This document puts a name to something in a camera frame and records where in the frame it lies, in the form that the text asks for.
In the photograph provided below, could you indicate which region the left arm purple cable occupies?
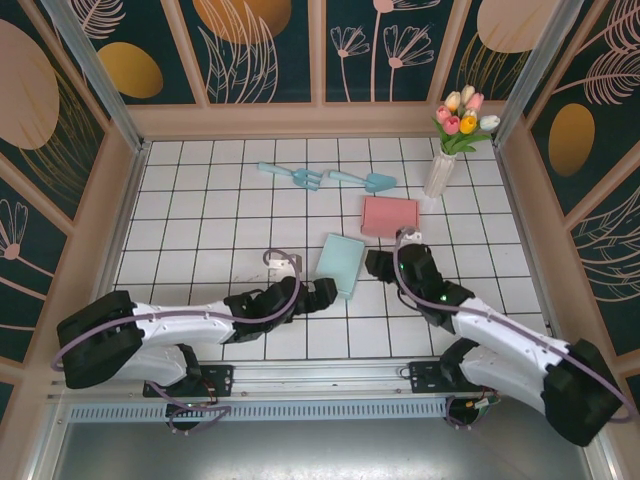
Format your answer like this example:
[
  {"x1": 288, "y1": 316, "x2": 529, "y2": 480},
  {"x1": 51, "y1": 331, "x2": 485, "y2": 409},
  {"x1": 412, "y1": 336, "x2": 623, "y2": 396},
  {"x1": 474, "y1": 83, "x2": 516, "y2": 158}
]
[{"x1": 52, "y1": 248, "x2": 304, "y2": 436}]

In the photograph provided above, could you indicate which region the aluminium side rail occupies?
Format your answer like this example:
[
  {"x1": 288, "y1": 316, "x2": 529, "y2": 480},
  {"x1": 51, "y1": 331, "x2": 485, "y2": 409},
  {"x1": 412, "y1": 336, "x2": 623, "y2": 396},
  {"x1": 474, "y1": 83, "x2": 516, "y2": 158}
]
[
  {"x1": 74, "y1": 142, "x2": 151, "y2": 361},
  {"x1": 493, "y1": 142, "x2": 569, "y2": 354}
]

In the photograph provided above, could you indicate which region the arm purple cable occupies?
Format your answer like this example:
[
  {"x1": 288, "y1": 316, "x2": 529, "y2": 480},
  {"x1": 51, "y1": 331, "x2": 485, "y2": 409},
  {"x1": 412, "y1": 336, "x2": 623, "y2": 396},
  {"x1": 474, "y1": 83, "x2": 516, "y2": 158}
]
[
  {"x1": 392, "y1": 228, "x2": 640, "y2": 431},
  {"x1": 52, "y1": 248, "x2": 304, "y2": 436}
]

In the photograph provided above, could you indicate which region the white ribbed vase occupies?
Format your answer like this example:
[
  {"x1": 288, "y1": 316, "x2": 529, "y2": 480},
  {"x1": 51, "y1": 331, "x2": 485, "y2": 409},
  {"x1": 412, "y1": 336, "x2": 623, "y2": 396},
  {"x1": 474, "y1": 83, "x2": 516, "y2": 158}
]
[{"x1": 423, "y1": 152, "x2": 457, "y2": 200}]

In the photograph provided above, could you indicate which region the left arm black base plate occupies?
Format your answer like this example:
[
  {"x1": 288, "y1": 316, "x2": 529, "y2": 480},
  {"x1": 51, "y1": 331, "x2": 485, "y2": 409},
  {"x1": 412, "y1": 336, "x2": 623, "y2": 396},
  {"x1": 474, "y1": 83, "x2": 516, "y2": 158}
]
[{"x1": 142, "y1": 363, "x2": 236, "y2": 400}]

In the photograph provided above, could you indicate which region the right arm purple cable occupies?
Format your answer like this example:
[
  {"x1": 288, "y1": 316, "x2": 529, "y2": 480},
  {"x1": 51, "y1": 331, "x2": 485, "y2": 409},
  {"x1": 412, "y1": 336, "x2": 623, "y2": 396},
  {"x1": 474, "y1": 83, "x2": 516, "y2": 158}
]
[{"x1": 392, "y1": 228, "x2": 640, "y2": 431}]

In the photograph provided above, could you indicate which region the aluminium corner post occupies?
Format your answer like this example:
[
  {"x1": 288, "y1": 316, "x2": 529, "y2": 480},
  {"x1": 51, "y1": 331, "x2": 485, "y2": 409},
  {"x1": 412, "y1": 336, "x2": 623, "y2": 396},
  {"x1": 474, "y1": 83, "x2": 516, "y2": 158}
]
[
  {"x1": 492, "y1": 0, "x2": 586, "y2": 147},
  {"x1": 42, "y1": 0, "x2": 152, "y2": 154}
]

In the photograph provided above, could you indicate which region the light blue toy shovel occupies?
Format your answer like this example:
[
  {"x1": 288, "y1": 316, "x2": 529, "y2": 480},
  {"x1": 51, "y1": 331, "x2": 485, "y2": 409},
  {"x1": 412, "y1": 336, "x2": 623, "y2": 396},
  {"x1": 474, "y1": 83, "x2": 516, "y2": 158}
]
[{"x1": 323, "y1": 168, "x2": 397, "y2": 195}]

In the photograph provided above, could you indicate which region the artificial tulip bouquet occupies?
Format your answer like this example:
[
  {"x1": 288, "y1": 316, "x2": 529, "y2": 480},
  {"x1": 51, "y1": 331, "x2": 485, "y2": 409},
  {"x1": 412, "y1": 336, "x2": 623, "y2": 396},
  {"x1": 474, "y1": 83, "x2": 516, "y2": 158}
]
[{"x1": 432, "y1": 84, "x2": 501, "y2": 157}]

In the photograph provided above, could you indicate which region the pink paper box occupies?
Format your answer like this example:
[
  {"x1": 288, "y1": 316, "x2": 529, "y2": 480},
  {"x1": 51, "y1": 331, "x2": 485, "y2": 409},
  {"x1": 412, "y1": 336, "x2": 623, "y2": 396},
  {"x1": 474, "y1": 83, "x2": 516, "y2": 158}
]
[{"x1": 359, "y1": 195, "x2": 422, "y2": 238}]

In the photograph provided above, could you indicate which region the slotted grey cable duct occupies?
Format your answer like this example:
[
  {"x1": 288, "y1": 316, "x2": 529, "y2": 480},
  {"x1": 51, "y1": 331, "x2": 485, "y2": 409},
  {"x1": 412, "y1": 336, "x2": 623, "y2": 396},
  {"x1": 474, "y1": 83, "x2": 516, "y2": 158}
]
[{"x1": 67, "y1": 401, "x2": 454, "y2": 422}]

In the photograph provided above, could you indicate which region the light blue toy rake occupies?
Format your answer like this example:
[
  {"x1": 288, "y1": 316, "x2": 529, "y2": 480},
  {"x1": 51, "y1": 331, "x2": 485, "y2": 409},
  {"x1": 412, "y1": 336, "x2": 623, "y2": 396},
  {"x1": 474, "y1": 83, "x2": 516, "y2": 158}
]
[{"x1": 257, "y1": 160, "x2": 325, "y2": 191}]

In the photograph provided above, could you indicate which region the long aluminium mounting rail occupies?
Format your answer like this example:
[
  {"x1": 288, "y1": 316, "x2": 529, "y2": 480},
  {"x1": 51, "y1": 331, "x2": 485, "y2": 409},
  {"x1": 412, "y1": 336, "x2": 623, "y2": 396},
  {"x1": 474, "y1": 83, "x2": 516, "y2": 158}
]
[{"x1": 47, "y1": 355, "x2": 596, "y2": 401}]

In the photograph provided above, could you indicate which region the light blue paper box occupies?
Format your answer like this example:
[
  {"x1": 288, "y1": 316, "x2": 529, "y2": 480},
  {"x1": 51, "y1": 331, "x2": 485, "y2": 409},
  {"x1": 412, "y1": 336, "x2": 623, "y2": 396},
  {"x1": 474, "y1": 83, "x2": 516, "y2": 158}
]
[{"x1": 314, "y1": 232, "x2": 366, "y2": 304}]

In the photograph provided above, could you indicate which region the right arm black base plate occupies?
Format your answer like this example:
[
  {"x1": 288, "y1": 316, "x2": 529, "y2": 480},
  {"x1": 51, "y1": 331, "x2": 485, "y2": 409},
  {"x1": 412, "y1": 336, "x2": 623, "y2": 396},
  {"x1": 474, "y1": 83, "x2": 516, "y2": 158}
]
[{"x1": 408, "y1": 360, "x2": 501, "y2": 397}]

